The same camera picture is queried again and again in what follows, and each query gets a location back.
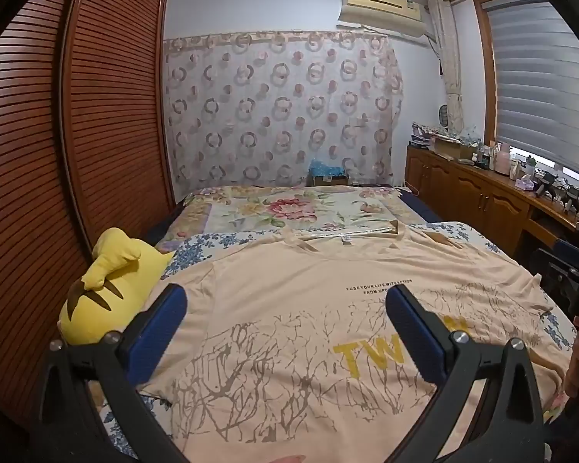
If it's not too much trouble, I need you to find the blue item on box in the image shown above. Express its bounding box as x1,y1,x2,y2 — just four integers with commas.
306,160,349,186

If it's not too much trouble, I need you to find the circle patterned curtain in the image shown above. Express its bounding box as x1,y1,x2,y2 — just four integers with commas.
164,31,404,198

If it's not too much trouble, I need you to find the pink bottle on sideboard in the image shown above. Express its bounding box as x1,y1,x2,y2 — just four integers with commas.
494,142,510,176

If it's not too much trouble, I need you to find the peach printed t-shirt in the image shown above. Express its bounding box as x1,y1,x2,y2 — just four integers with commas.
146,226,570,462

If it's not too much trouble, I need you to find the yellow plush toy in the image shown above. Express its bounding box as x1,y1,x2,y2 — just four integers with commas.
58,228,173,346

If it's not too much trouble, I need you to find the wooden sideboard cabinet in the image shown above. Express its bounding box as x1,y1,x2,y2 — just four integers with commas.
405,145,579,259

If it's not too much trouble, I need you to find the brown louvered wardrobe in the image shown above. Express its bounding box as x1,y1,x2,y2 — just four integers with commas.
0,0,173,423

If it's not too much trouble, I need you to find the grey window blind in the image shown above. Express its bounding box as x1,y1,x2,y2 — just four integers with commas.
482,0,579,174

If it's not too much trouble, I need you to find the navy blue bed sheet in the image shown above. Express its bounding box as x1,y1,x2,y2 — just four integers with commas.
400,190,441,223

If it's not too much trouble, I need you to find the wall air conditioner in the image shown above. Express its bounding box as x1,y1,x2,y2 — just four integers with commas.
339,0,427,38

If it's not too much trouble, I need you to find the pink floral bedspread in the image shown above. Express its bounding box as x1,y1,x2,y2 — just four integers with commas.
157,185,426,251

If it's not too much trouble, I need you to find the beige tied drape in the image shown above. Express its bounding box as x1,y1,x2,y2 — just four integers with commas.
428,0,464,136

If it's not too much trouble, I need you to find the blue floral white blanket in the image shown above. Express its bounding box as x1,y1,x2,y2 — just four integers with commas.
99,221,576,458

